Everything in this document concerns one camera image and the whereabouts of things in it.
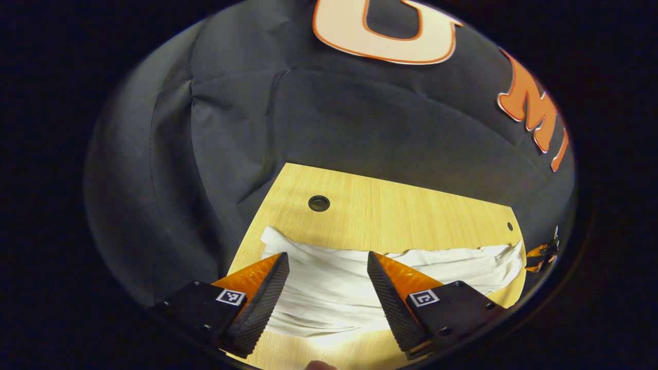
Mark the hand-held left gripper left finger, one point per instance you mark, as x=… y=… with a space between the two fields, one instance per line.
x=262 y=303

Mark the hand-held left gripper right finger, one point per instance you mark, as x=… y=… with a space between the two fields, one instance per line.
x=393 y=308

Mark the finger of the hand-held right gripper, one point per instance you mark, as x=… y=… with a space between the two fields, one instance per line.
x=537 y=251
x=534 y=266

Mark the white jeans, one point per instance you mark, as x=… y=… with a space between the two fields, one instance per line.
x=329 y=288

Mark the black backdrop cloth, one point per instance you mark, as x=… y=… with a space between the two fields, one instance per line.
x=360 y=113

